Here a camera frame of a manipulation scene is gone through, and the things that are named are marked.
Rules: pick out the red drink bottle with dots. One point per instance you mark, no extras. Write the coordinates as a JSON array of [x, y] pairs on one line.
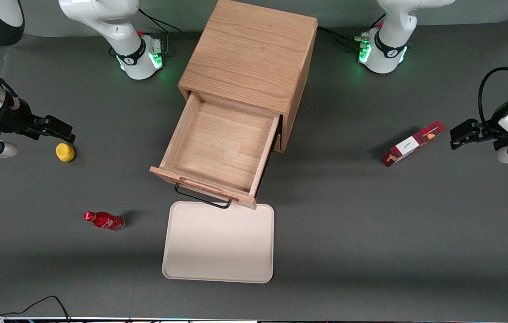
[[103, 220]]

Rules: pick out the light wooden drawer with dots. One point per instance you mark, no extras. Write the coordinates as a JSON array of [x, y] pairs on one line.
[[222, 143]]

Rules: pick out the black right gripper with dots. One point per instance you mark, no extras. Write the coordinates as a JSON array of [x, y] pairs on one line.
[[15, 121]]

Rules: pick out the yellow lemon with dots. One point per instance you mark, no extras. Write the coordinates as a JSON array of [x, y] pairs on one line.
[[65, 152]]

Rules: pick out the red tartan cookie box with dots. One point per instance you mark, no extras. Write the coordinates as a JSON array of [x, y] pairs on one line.
[[408, 146]]

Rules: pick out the beige rectangular tray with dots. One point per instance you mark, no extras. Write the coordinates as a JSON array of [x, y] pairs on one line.
[[218, 246]]

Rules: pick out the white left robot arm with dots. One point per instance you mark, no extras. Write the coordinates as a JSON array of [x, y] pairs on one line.
[[390, 45]]

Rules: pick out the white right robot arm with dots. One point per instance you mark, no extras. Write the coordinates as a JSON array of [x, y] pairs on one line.
[[115, 22]]

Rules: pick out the light wooden cabinet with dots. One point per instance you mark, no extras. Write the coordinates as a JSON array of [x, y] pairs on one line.
[[254, 54]]

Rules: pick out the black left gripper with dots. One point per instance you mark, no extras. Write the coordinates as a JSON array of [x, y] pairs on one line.
[[488, 132]]

